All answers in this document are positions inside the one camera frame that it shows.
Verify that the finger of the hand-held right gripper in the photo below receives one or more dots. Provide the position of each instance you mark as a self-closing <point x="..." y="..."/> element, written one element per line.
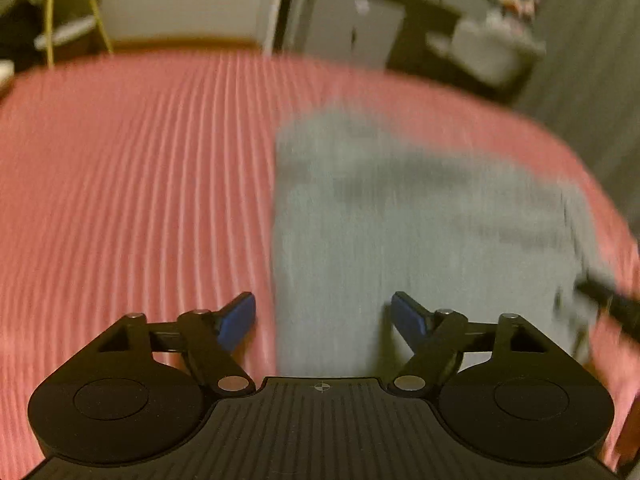
<point x="610" y="302"/>

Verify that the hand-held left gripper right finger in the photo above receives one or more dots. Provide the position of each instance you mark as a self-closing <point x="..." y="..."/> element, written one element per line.
<point x="407" y="317"/>

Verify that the red ribbed bedspread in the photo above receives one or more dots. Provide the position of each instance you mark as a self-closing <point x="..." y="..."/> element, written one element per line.
<point x="125" y="185"/>

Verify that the white framed standing mirror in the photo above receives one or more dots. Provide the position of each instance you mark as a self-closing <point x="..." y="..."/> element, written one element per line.
<point x="277" y="5"/>

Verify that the grey pants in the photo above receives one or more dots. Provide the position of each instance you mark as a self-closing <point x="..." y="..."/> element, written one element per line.
<point x="400" y="210"/>

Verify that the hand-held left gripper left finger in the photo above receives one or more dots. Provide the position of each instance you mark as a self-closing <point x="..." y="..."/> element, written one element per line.
<point x="237" y="320"/>

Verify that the gold legged side table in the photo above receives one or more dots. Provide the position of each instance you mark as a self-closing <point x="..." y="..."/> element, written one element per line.
<point x="67" y="32"/>

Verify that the grey cabinet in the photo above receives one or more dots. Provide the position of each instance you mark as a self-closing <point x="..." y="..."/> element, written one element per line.
<point x="345" y="25"/>

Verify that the black desk with grey drawers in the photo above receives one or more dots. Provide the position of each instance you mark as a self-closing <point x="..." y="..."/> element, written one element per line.
<point x="420" y="15"/>

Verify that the white stool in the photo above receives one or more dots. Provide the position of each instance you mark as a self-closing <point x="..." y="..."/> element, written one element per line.
<point x="490" y="50"/>

